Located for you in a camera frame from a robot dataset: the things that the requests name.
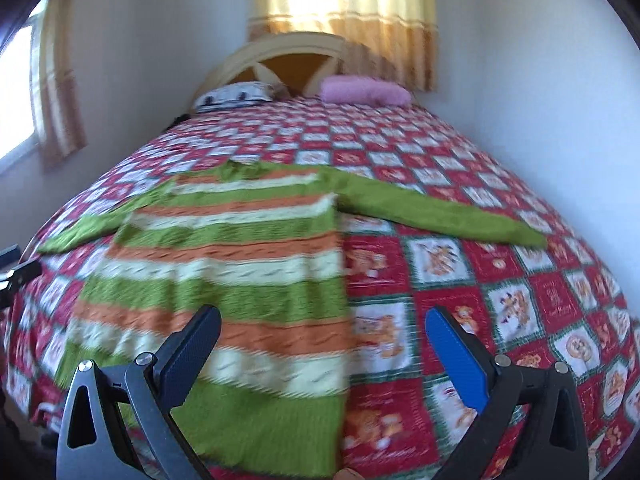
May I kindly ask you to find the green orange white striped sweater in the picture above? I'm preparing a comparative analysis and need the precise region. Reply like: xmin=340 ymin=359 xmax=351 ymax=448
xmin=40 ymin=160 xmax=547 ymax=478

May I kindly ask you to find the red patchwork bedspread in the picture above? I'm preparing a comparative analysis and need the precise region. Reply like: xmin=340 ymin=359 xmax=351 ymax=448
xmin=0 ymin=95 xmax=640 ymax=480

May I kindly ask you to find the yellow curtain at side window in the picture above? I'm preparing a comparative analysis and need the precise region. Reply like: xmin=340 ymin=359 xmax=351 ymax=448
xmin=30 ymin=0 xmax=87 ymax=169

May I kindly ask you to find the white patterned pillow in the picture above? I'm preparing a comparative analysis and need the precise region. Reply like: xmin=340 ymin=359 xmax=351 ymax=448
xmin=192 ymin=81 xmax=277 ymax=113

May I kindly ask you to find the cream and brown headboard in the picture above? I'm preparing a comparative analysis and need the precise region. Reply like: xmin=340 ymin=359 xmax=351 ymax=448
xmin=190 ymin=32 xmax=346 ymax=113

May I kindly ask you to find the pink pillow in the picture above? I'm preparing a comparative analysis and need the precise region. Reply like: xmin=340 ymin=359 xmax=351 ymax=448
xmin=319 ymin=75 xmax=412 ymax=106

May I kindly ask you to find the yellow curtain behind headboard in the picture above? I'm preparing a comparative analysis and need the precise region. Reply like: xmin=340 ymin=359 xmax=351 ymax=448
xmin=247 ymin=0 xmax=438 ymax=92

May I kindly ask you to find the side window with metal frame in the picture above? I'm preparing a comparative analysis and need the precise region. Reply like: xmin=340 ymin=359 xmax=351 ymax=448
xmin=0 ymin=0 xmax=48 ymax=171

